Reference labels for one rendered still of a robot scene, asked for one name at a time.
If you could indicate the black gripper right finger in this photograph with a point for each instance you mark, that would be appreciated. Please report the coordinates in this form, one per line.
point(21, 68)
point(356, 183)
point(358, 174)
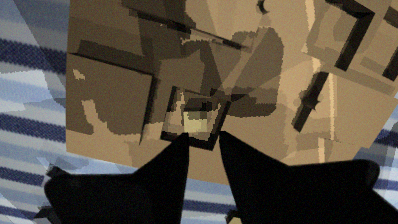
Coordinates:
point(265, 189)

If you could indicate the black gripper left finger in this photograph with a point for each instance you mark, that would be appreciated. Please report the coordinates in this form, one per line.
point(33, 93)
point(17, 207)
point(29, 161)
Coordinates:
point(153, 194)

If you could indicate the tan wooden puzzle board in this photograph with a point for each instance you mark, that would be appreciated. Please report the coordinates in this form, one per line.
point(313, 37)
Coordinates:
point(303, 81)

